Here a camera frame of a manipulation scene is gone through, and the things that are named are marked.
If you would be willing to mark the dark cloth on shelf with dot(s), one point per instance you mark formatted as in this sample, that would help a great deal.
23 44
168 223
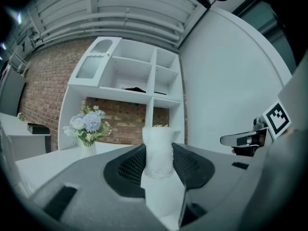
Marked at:
134 89

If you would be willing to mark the small potted plant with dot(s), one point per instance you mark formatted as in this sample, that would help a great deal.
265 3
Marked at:
20 116

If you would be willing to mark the black box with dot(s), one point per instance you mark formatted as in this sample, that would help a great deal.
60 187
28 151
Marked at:
38 129

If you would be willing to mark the white side table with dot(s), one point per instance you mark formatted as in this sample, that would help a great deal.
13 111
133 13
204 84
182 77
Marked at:
21 141

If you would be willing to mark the flat black item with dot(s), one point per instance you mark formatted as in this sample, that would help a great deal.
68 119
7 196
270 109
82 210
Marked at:
160 93

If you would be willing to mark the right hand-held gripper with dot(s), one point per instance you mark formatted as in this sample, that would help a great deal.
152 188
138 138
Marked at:
276 119

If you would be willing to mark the person's dark clothing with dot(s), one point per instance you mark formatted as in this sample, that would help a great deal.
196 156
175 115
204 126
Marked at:
288 16

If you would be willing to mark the white ribbed vase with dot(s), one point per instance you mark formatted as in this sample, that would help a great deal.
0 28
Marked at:
88 148

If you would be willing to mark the white glass cabinet door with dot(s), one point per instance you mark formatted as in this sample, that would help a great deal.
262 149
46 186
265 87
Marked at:
92 61

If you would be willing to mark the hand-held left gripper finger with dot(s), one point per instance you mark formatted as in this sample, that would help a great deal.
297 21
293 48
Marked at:
158 153

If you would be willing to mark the pale blue flower bouquet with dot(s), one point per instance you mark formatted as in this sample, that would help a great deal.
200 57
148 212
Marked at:
87 125

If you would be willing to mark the dark grey panel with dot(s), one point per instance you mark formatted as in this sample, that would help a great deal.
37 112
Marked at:
12 93

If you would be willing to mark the white open shelf unit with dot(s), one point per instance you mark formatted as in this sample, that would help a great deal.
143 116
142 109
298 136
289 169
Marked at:
130 73

